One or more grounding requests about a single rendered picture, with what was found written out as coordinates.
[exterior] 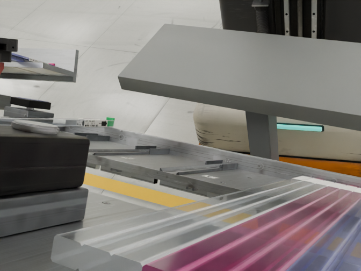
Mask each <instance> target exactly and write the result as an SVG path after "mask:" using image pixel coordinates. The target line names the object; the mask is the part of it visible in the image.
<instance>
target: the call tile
mask: <svg viewBox="0 0 361 271"><path fill-rule="evenodd" d="M10 104H13V105H19V106H24V107H27V108H36V109H46V110H50V107H51V103H50V102H42V101H34V100H29V99H23V98H18V97H11V101H10Z"/></svg>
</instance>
